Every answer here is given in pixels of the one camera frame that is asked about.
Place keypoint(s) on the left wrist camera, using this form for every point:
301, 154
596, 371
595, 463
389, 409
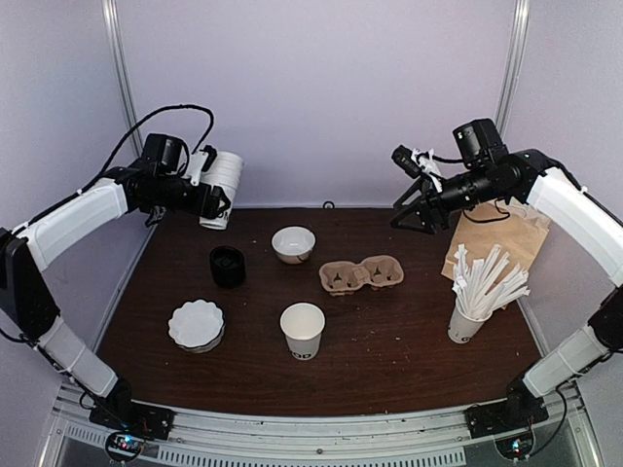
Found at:
200, 161

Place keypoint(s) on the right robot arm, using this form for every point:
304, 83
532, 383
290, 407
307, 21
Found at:
544, 184

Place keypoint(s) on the single white paper cup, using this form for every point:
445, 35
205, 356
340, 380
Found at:
302, 325

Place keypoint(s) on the stack of white paper cups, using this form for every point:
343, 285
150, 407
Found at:
223, 177

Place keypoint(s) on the white round bowl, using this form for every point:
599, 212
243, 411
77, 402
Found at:
293, 245

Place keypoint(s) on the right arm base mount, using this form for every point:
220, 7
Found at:
510, 423

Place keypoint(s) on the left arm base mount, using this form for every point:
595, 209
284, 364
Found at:
133, 424

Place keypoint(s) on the cardboard cup carrier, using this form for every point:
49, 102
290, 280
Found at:
343, 278

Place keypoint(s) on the paper cup holding straws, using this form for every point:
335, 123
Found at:
462, 328

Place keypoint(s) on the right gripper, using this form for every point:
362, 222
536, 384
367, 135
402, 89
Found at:
430, 202

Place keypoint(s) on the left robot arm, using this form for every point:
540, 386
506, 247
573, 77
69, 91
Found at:
166, 176

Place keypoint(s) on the stack of black lids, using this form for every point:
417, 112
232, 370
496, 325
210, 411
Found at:
227, 266

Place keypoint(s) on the brown paper bag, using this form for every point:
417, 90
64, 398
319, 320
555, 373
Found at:
518, 229

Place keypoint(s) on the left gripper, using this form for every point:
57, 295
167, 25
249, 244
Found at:
210, 210

